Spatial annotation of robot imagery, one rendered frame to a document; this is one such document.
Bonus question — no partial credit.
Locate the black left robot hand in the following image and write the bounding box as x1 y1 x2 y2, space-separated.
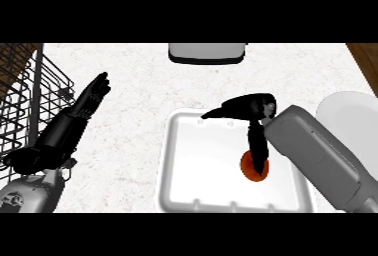
1 71 112 176

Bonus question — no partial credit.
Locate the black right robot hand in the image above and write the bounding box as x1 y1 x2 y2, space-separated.
199 93 277 176

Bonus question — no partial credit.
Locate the white tray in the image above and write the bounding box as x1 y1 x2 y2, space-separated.
155 108 316 214

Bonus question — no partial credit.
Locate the red tomato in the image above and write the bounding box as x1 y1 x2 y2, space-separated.
239 149 271 183

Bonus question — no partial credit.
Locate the white plate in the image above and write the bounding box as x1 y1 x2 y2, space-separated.
314 90 378 174

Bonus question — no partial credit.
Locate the grey appliance with dark base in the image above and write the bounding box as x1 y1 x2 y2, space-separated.
167 43 249 66

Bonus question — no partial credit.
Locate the brown wooden cabinet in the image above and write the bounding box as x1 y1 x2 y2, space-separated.
345 43 378 91

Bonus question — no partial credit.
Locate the black wire basket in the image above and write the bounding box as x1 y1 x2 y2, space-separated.
0 43 76 183

